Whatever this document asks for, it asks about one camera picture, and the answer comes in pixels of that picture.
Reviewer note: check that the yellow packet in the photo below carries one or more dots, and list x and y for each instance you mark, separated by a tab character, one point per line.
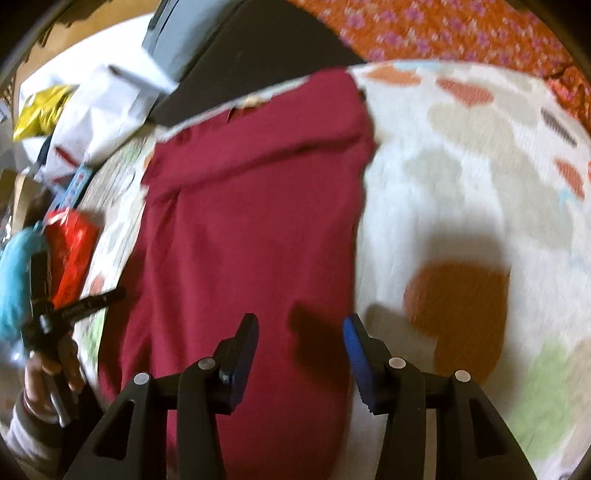
41	113

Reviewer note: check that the white spotted printed blanket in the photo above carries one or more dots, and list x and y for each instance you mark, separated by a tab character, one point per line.
461	184

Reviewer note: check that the person's left forearm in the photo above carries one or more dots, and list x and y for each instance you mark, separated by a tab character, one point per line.
27	438

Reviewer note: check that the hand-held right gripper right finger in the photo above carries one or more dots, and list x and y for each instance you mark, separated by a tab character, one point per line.
356	360

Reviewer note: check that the white plastic bag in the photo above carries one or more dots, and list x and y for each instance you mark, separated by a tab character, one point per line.
97	115

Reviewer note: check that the red packet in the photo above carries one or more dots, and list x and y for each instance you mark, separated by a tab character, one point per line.
69	249

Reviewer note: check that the teal fuzzy cloth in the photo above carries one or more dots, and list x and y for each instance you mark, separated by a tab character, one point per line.
14	286

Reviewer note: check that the person's left hand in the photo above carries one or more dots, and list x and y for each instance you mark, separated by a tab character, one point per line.
39	376

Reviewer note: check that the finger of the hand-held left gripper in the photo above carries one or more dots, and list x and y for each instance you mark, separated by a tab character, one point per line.
40	281
94	302

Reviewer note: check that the brown cardboard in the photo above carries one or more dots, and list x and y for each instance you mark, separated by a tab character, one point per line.
92	18

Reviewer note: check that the orange floral cloth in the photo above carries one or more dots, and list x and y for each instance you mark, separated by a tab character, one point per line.
443	32

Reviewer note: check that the blue and white long box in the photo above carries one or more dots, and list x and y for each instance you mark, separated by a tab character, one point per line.
69	191

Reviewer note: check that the grey box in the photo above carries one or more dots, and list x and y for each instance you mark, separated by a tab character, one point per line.
180	32

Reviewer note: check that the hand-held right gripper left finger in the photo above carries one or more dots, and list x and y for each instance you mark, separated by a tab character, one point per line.
239	378

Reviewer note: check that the maroon garment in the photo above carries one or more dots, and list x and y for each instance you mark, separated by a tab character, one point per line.
249	221

